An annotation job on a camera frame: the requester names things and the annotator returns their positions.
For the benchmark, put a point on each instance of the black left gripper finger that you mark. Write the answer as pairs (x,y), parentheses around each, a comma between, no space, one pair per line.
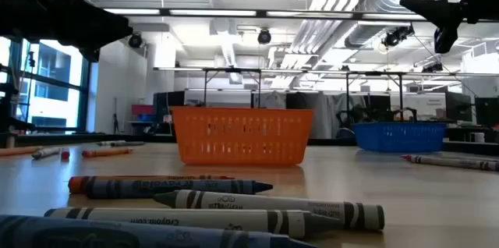
(97,16)
(97,35)

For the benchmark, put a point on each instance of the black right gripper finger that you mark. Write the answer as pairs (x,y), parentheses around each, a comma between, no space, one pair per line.
(440,10)

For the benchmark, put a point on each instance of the orange plastic basket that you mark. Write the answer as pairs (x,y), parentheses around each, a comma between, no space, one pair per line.
(241,139)

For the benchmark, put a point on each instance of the black background robot arm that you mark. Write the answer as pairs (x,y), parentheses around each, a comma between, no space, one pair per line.
(409,112)

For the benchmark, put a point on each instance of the white LED light strip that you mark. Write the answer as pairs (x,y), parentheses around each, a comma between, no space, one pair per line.
(308,14)
(390,16)
(212,12)
(132,11)

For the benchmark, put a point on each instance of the round black spotlight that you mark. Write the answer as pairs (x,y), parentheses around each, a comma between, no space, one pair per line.
(264,36)
(135,40)

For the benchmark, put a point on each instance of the black pole-mounted device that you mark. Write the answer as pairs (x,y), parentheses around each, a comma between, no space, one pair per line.
(31,59)

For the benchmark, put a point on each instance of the large window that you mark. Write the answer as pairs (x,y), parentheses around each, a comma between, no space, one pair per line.
(54,103)

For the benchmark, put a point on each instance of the red storage bin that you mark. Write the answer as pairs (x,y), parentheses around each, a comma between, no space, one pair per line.
(142,109)

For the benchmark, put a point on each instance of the black tripod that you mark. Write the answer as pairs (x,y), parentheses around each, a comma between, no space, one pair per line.
(115,123)

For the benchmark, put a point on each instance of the blue storage bin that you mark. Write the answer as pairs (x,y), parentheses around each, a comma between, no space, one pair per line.
(146,118)

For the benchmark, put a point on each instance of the dark office partition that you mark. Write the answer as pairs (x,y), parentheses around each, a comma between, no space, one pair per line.
(167,101)

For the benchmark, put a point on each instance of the black computer monitor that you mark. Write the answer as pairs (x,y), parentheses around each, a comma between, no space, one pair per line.
(487,111)
(458,107)

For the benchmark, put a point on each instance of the white ceiling pipe bundle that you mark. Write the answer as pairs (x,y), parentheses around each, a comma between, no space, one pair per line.
(312,33)

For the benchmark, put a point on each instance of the white cup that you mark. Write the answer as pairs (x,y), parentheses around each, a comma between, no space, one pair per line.
(477,137)

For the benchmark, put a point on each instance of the blue plastic basket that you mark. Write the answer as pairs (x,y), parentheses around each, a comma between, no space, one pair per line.
(399,137)

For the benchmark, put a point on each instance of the beige cup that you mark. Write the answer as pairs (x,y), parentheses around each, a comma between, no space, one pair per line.
(10,141)

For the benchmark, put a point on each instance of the grey cover cloth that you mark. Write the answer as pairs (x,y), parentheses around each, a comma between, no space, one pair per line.
(273,100)
(327,115)

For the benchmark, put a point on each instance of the black ceiling camera cluster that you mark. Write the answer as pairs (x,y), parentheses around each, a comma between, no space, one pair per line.
(395,37)

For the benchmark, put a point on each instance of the black metal station frame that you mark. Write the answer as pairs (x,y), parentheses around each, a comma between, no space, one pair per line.
(374,73)
(234,70)

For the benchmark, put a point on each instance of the black aluminium table frame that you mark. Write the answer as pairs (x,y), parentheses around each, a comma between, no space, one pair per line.
(78,139)

